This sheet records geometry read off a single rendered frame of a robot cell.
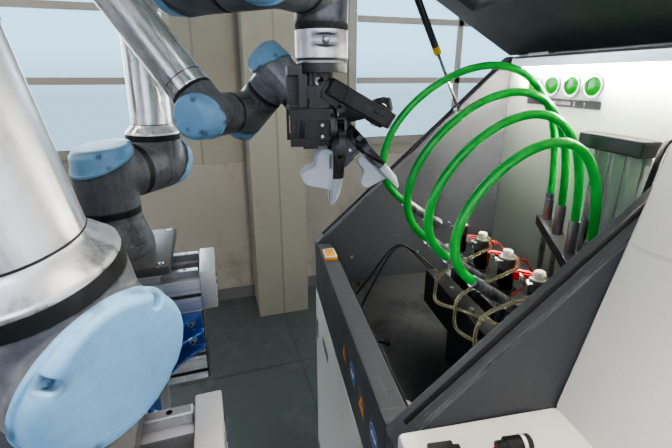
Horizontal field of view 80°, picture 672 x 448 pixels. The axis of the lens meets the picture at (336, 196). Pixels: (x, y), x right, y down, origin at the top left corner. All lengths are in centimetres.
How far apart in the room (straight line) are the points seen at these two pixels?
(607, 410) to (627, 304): 12
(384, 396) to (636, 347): 32
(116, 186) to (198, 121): 27
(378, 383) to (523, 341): 23
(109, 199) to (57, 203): 60
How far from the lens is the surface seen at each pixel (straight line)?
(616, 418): 60
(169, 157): 98
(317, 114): 57
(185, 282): 93
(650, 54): 89
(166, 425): 61
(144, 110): 97
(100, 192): 89
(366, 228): 114
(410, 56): 273
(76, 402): 31
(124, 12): 80
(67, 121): 253
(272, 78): 77
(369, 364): 70
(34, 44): 255
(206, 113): 68
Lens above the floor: 140
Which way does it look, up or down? 17 degrees down
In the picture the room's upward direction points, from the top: straight up
